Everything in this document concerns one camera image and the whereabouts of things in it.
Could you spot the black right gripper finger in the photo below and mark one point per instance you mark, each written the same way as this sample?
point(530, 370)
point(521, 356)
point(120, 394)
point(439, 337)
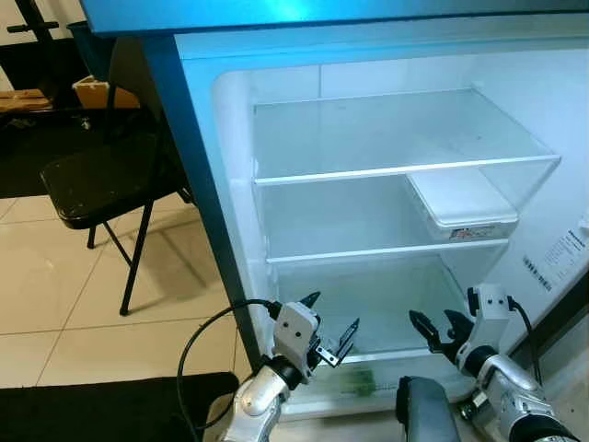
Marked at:
point(431, 333)
point(463, 330)

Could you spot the white lidded food container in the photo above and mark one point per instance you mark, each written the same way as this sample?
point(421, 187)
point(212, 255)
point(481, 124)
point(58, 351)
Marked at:
point(460, 198)

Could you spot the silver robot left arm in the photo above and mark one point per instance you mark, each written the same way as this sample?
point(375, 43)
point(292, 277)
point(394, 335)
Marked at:
point(253, 405)

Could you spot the glass fridge shelf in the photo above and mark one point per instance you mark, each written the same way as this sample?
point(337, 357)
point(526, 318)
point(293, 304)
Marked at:
point(386, 138)
point(340, 221)
point(386, 295)

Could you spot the white-lined fridge door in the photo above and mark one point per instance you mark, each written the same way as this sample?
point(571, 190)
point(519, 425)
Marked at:
point(566, 318)

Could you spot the white fridge label sticker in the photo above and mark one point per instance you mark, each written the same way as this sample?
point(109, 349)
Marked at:
point(563, 253)

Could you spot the silver fridge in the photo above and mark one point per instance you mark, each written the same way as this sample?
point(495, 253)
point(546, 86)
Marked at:
point(368, 11)

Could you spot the green vegetable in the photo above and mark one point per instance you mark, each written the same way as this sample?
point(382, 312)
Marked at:
point(361, 380)

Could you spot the grey black robot right leg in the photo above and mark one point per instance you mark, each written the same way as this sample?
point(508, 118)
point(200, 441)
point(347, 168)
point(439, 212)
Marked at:
point(428, 414)

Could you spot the black folding chair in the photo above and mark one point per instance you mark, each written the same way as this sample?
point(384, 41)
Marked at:
point(101, 180)

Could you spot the light brown box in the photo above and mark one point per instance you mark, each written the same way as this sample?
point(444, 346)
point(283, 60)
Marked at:
point(23, 99)
point(97, 94)

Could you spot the large black floor mat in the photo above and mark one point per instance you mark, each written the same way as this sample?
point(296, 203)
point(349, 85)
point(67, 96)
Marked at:
point(28, 157)

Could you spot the black equipment stand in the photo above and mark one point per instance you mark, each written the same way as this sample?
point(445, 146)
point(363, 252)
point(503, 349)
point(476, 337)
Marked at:
point(41, 23)

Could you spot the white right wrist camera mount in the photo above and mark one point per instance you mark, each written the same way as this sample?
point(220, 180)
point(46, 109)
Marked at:
point(492, 313)

